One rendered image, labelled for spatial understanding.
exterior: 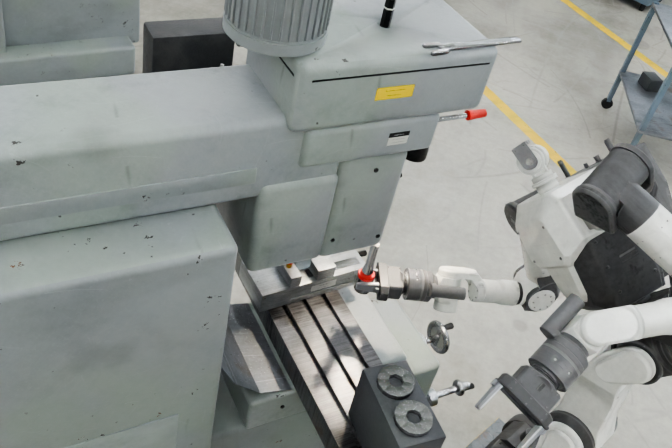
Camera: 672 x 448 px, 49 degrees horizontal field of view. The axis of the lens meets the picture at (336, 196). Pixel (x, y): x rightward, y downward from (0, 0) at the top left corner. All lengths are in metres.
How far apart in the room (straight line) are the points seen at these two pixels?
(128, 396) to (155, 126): 0.61
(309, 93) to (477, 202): 3.02
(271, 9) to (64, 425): 0.96
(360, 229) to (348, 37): 0.51
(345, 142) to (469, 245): 2.56
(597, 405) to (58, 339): 1.25
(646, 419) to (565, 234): 2.12
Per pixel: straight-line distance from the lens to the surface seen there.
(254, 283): 2.11
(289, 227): 1.64
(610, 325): 1.49
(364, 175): 1.67
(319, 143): 1.51
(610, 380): 1.87
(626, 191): 1.58
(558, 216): 1.67
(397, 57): 1.48
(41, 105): 1.44
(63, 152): 1.35
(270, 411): 2.11
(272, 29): 1.36
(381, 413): 1.78
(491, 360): 3.55
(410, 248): 3.90
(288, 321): 2.12
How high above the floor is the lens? 2.57
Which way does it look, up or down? 39 degrees down
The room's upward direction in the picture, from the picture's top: 13 degrees clockwise
